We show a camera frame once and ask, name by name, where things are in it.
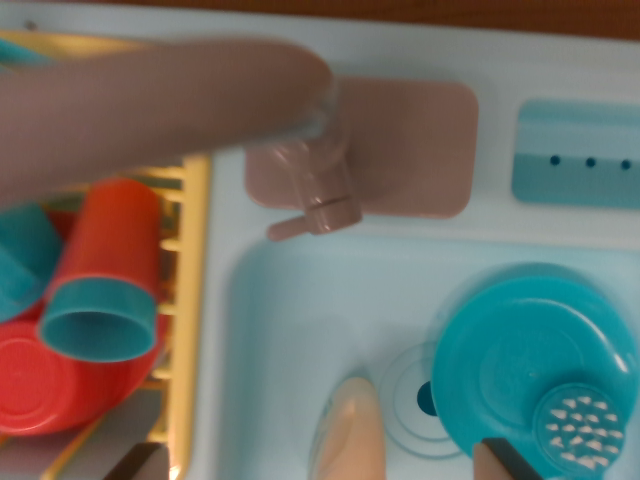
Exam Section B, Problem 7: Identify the grey toy faucet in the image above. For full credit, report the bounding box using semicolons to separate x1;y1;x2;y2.
0;37;364;241

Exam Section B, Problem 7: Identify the red plastic cup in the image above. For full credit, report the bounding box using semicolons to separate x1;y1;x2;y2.
52;178;164;301
0;322;89;436

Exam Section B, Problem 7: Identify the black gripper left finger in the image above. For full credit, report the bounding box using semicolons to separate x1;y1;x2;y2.
102;442;171;480

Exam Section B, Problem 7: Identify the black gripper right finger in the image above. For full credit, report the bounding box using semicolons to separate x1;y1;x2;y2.
472;437;544;480

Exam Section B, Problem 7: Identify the light blue toy sink unit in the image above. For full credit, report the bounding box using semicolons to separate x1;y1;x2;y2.
0;2;640;480

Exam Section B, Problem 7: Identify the yellow plastic dish rack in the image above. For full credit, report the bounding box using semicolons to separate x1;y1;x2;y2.
0;29;211;480

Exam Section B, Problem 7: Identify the teal plastic fork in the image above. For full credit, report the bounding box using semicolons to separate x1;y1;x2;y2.
0;37;51;69

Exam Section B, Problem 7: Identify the teal plastic plate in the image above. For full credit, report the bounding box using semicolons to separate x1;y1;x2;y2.
430;273;640;480

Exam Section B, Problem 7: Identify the beige detergent bottle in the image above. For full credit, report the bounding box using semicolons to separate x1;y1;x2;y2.
309;375;386;480

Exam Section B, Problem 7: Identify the red plastic plate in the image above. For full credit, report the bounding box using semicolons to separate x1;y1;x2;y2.
64;299;166;426

